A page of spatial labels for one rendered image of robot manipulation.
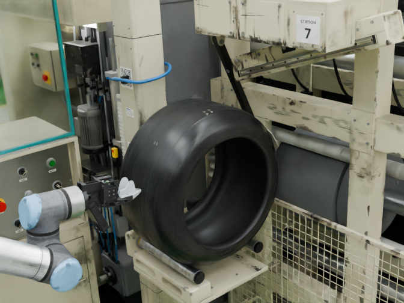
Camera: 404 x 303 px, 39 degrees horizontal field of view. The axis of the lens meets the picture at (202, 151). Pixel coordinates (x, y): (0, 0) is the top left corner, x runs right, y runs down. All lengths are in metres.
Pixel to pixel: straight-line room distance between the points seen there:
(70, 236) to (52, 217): 0.76
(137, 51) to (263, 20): 0.45
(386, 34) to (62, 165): 1.31
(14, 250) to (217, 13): 1.05
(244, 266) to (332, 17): 0.99
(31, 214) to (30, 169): 0.68
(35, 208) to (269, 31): 0.89
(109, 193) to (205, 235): 0.58
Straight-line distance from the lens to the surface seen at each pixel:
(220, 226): 2.18
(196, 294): 1.96
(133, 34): 1.98
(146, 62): 2.02
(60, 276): 1.53
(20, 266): 1.49
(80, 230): 2.39
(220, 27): 2.00
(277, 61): 2.01
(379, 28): 1.75
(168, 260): 2.03
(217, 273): 2.14
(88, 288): 2.53
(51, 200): 1.61
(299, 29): 1.75
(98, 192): 1.69
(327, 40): 1.69
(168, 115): 1.85
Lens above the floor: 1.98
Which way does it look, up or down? 21 degrees down
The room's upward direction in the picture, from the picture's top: 3 degrees counter-clockwise
